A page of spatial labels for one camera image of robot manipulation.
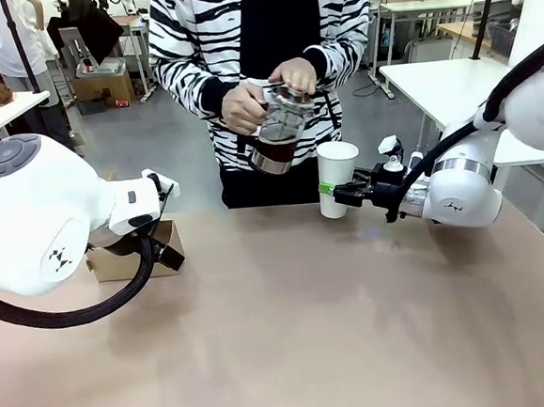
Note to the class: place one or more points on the black stand pole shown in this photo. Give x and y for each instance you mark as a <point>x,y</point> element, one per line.
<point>485,12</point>
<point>22,49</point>

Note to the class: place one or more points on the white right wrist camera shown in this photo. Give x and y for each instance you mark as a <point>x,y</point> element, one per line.
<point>389,145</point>

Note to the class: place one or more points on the black hanging cloth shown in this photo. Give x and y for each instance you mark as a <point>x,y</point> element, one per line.
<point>83,25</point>

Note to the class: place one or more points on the person's left forearm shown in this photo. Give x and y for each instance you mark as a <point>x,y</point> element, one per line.
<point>340,49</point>

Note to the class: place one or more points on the person's right forearm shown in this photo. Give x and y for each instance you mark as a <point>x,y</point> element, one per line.
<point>187,80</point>

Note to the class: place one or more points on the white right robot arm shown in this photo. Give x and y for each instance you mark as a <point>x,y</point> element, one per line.
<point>535,112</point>

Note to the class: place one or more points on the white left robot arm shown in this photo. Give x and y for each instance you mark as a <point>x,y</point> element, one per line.
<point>33,222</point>

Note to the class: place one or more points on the large white side table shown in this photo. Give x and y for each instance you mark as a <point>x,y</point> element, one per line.
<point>442,91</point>

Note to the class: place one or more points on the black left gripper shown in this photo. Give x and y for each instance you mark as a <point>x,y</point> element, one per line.
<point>171,256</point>

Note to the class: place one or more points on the person's left hand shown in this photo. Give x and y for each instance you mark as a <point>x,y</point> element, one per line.
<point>297,72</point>

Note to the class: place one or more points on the glass coffee pot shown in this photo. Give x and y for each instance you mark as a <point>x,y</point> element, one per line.
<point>280,132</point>

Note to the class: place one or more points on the bystander in white shirt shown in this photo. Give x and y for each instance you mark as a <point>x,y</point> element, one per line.
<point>14,40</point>

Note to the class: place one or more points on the background cardboard box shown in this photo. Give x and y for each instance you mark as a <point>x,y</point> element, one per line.
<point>105,87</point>

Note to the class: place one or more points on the brown cardboard box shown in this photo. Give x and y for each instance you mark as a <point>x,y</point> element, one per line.
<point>116,265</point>

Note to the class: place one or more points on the white paper cup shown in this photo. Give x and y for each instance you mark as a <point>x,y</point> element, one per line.
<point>337,165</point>

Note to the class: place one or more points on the black apron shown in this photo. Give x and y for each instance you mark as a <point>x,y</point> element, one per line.
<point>277,24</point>

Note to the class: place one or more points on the zebra striped hoodie torso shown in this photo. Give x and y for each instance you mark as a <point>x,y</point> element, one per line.
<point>210,20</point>

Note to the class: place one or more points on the person's right hand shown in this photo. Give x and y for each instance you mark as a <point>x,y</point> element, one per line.
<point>241,109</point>

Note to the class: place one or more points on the background white workbench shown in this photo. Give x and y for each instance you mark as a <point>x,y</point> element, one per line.
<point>426,5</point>

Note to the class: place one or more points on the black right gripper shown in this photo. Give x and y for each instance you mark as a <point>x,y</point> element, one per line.
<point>386,190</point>

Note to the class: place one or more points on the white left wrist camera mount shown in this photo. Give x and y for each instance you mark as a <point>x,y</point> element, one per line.
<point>162,184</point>

